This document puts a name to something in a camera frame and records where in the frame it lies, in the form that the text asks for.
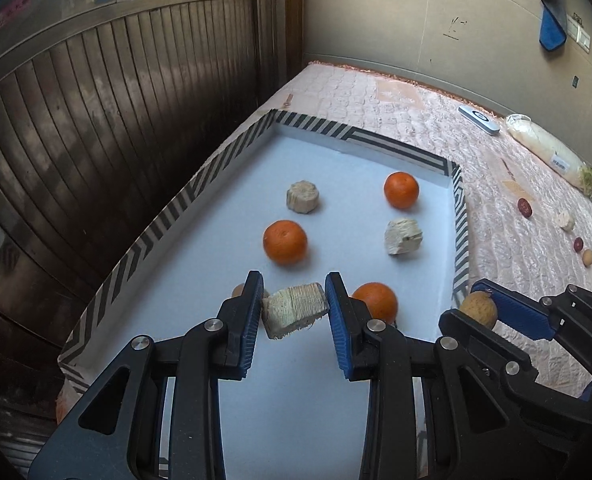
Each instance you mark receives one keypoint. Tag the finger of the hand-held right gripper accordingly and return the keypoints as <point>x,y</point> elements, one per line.
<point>468,327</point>
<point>521,310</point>

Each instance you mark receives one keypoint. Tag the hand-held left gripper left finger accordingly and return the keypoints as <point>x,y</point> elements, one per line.
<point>248,330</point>

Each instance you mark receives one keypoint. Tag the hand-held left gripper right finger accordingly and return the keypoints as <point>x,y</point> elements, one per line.
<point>338,330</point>

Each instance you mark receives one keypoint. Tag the brown longan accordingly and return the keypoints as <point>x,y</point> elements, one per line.
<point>478,307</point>
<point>238,291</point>
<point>587,257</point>

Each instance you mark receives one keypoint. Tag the orange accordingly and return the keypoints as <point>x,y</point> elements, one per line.
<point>285,242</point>
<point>376,302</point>
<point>401,190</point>

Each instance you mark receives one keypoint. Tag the ribbed sugarcane piece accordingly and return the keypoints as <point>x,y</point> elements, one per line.
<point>293,310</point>

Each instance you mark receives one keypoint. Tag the hexagonal sugarcane piece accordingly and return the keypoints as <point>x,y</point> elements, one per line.
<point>402,237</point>

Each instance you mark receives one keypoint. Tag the round sugarcane piece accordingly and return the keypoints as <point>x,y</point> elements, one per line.
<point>302,197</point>

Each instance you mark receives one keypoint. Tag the striped cardboard box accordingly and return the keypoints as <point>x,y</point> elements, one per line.
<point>346,175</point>

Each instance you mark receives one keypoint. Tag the small red jujube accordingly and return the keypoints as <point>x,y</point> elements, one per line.
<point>577,244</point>

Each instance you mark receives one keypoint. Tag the small sugarcane piece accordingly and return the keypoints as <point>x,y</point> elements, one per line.
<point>566,221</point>

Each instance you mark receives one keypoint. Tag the large red jujube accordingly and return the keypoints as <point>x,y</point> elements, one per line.
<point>524,207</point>

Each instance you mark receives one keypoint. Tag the white radish in plastic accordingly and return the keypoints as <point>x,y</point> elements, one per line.
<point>546,147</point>

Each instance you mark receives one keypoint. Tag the white flat device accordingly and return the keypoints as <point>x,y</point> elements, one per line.
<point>478,120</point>

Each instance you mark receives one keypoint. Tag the dark wooden slatted panel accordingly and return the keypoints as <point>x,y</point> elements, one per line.
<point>101,110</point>

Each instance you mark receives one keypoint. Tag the blue towel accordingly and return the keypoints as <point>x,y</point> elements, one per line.
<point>551,15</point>

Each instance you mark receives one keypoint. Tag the white light switch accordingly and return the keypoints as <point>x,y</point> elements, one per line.
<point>578,31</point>

